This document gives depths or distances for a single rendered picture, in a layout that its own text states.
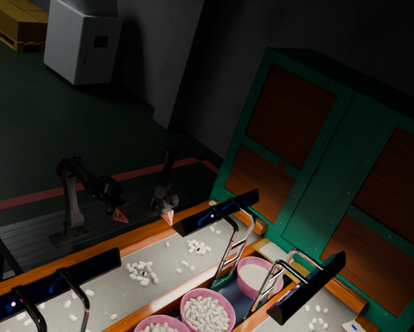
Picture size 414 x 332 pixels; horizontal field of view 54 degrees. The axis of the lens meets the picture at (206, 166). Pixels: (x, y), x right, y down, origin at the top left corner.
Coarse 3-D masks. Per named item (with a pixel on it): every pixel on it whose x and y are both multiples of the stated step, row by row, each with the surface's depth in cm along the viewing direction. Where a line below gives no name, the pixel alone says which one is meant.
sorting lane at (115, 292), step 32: (224, 224) 256; (128, 256) 207; (160, 256) 214; (192, 256) 222; (96, 288) 184; (128, 288) 190; (160, 288) 196; (32, 320) 162; (64, 320) 166; (96, 320) 171
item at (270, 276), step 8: (296, 248) 191; (288, 256) 194; (304, 256) 189; (272, 264) 183; (280, 264) 179; (288, 264) 179; (312, 264) 187; (320, 264) 186; (272, 272) 184; (280, 272) 197; (296, 272) 176; (264, 280) 188; (272, 280) 191; (304, 280) 174; (264, 288) 188; (272, 288) 203; (256, 296) 192; (264, 296) 197; (256, 304) 194; (248, 312) 197
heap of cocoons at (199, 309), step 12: (192, 300) 195; (204, 300) 197; (216, 300) 199; (180, 312) 189; (192, 312) 189; (204, 312) 193; (216, 312) 193; (192, 324) 185; (204, 324) 185; (216, 324) 190
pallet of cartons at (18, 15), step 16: (0, 0) 621; (16, 0) 648; (0, 16) 587; (16, 16) 578; (32, 16) 601; (48, 16) 625; (0, 32) 603; (16, 32) 572; (32, 32) 588; (16, 48) 580
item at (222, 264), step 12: (240, 204) 208; (252, 216) 204; (252, 228) 206; (240, 240) 209; (228, 252) 199; (240, 252) 214; (228, 264) 209; (216, 276) 207; (228, 276) 221; (216, 288) 214
